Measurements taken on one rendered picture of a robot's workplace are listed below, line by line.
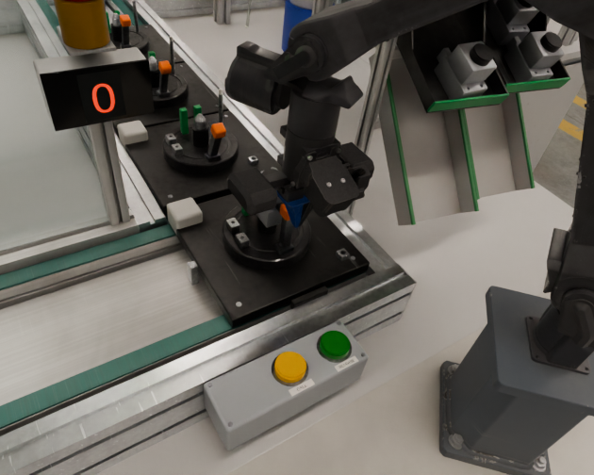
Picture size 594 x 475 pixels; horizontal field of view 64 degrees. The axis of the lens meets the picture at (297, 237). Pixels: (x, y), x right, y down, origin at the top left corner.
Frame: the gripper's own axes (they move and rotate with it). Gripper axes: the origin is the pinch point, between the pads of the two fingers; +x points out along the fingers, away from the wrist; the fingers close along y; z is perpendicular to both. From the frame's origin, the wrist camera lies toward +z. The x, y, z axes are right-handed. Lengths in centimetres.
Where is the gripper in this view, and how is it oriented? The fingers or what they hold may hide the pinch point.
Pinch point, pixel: (299, 206)
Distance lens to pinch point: 63.1
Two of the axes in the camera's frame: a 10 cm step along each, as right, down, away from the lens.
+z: 5.2, 6.4, -5.7
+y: 8.5, -3.0, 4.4
